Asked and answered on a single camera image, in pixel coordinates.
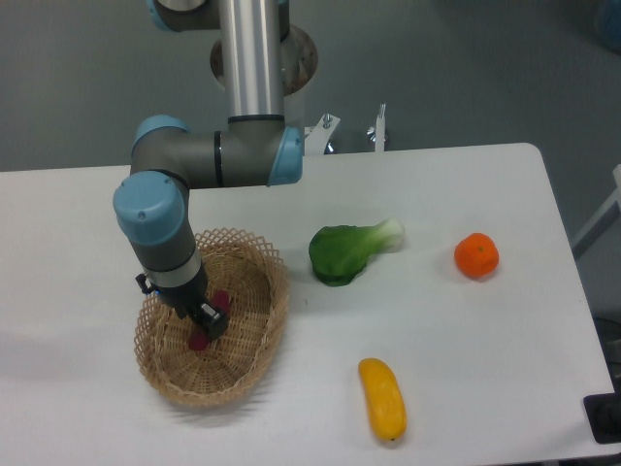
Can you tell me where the oval woven wicker basket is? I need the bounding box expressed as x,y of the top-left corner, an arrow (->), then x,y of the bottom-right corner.
134,228 -> 289,408

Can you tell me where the white table leg frame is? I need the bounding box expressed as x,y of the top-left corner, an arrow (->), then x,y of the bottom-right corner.
571,165 -> 620,260

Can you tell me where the yellow mango toy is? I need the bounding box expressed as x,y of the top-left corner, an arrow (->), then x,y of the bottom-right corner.
358,358 -> 408,442

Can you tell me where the orange tangerine toy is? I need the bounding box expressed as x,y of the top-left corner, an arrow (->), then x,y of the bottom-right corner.
453,233 -> 500,279

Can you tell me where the green bok choy toy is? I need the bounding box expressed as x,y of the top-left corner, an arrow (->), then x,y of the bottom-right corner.
308,218 -> 406,286

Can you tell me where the white metal mounting frame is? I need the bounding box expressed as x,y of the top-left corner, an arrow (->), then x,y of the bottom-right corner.
304,102 -> 390,156

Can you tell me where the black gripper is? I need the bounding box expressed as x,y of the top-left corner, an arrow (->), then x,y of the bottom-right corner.
136,271 -> 229,340

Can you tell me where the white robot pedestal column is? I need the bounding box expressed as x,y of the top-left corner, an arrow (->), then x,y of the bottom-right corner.
283,89 -> 306,134

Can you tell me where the purple sweet potato toy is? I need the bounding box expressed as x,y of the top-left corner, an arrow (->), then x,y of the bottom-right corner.
188,290 -> 230,350

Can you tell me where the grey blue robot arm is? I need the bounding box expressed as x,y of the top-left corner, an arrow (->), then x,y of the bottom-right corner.
113,1 -> 304,340

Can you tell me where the black box at table edge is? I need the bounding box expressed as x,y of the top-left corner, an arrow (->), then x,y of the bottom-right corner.
583,392 -> 620,445

